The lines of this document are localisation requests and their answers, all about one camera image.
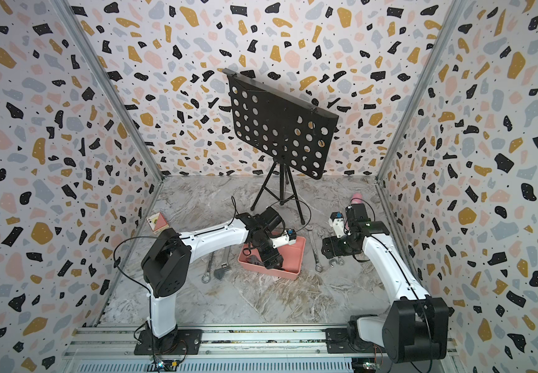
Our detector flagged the pink plastic storage box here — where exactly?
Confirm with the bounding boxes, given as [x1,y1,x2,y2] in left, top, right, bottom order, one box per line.
[238,237,306,281]

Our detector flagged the large silver combination wrench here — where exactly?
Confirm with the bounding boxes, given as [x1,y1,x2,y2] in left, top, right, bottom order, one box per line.
[306,225,323,274]

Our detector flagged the large silver adjustable wrench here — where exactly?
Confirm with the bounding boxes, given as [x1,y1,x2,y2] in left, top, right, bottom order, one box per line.
[214,246,231,281]

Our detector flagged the silver ring end combination wrench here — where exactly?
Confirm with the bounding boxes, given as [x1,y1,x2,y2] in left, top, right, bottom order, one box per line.
[201,253,214,284]

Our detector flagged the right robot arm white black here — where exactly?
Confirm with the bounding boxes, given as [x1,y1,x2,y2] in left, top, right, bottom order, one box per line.
[322,218,449,363]

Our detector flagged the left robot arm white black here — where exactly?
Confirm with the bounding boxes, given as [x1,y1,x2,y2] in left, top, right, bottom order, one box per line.
[125,208,297,346]

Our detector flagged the small red yellow card box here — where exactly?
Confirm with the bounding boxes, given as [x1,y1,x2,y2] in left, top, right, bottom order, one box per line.
[147,212,169,234]

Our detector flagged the pink cylindrical bottle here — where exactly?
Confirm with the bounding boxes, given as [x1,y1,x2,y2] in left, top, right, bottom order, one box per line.
[350,193,364,204]

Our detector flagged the black perforated music stand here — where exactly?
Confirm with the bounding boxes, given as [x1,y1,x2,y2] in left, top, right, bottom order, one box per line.
[223,68,339,211]

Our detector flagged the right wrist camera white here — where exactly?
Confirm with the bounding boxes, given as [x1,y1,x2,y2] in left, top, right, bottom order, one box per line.
[329,211,346,239]

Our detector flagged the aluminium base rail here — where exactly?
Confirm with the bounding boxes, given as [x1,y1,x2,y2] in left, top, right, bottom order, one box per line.
[62,324,464,372]

